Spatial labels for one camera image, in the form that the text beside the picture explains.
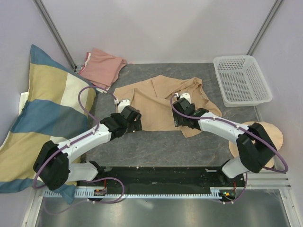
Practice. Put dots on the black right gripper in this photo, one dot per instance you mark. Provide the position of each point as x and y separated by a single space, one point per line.
177 120

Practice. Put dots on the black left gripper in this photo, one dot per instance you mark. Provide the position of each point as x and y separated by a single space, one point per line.
136 126

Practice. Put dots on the beige t shirt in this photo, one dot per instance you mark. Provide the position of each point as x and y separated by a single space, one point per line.
152 98

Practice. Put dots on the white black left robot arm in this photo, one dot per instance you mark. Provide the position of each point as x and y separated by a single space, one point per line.
55 164

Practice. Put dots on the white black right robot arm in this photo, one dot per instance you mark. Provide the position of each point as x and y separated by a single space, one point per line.
209 122

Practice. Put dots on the folded pink t shirt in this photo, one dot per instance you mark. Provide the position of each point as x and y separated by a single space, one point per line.
102 69

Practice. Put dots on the white plastic basket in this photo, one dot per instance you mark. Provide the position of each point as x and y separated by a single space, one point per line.
241 81

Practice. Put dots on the blue yellow striped pillow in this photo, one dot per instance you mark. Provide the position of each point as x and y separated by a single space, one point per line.
56 109

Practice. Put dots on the beige bucket hat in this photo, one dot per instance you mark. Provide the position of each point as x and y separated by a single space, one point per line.
272 134

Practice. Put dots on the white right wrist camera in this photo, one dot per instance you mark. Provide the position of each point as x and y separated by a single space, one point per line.
184 95

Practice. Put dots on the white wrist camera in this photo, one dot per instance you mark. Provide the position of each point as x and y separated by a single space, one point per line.
121 104
184 95

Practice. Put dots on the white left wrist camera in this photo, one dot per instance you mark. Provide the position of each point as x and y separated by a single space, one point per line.
121 104

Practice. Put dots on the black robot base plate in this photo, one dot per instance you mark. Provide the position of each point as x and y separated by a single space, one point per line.
163 179

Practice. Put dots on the grey slotted cable duct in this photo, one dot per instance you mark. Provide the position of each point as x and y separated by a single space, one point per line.
98 193

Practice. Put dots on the aluminium rail right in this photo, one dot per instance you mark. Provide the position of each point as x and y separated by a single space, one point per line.
267 180

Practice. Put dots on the right aluminium frame post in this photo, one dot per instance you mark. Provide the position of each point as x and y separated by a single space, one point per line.
264 27

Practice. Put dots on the aluminium frame post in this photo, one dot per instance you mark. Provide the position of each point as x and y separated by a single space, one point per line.
55 32
264 27

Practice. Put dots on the left aluminium frame post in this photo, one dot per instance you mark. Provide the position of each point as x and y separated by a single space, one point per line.
55 32

